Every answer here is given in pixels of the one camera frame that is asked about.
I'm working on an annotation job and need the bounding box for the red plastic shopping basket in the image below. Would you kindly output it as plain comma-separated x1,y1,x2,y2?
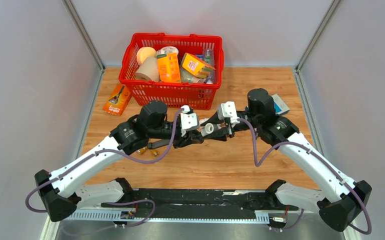
118,33,224,110

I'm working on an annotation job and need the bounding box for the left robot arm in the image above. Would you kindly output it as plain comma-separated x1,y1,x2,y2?
24,100,203,222

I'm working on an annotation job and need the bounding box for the clear plastic bottle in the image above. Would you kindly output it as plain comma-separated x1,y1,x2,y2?
202,48,215,84

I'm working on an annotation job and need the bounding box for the orange yellow tilted box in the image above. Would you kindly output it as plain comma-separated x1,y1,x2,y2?
181,53,216,79

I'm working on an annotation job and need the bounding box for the beige paper roll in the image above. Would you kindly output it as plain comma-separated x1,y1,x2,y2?
135,56,160,82

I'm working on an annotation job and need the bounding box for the brass yellow faucet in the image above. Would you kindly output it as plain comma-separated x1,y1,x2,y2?
136,147,160,157

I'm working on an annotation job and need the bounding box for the white tape roll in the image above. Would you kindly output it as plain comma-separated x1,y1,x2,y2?
155,46,179,56

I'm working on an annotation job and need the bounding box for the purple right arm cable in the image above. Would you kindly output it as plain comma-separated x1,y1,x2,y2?
238,118,373,235

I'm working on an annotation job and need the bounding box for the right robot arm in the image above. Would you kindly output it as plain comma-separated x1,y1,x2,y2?
201,88,372,235

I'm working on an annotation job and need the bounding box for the orange tall box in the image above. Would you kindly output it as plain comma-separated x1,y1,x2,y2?
156,53,182,84

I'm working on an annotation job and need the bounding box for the orange round sponge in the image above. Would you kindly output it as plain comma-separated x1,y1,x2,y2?
136,46,157,66

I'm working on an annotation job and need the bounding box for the white slotted cable duct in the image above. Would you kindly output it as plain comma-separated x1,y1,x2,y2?
69,211,270,224

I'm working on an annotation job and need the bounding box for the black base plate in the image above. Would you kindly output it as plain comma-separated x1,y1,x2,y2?
119,188,298,219

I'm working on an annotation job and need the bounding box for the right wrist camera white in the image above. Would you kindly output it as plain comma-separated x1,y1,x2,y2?
217,101,239,125

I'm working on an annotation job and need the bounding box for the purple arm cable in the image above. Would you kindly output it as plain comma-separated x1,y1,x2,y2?
25,108,184,237
238,118,373,235

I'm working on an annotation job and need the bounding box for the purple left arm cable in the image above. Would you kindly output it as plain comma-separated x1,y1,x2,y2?
25,108,184,237

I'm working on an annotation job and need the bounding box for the white plastic pipe fitting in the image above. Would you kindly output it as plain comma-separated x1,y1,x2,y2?
199,123,219,137

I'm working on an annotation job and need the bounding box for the orange razor box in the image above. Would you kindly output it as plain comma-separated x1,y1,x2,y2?
102,83,132,116

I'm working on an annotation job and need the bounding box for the blue white razor box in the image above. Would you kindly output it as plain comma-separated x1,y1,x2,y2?
271,94,290,116

